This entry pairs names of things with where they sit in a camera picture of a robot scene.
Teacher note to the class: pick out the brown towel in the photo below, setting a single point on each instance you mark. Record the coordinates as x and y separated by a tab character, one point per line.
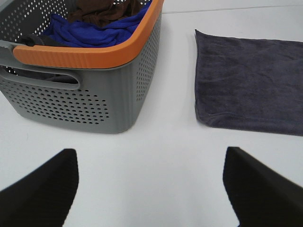
104	12

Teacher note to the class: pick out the dark grey towel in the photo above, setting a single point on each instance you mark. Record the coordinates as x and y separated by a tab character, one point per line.
249	84
44	40

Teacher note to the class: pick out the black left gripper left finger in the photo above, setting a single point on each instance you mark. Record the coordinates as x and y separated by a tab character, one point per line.
44	197

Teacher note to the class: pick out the blue towel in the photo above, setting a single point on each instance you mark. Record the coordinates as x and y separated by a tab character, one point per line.
88	35

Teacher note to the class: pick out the grey basket with orange rim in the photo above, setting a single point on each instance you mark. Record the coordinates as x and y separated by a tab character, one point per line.
84	89

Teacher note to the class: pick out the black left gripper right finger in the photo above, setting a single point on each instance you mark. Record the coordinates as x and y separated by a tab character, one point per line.
260	197

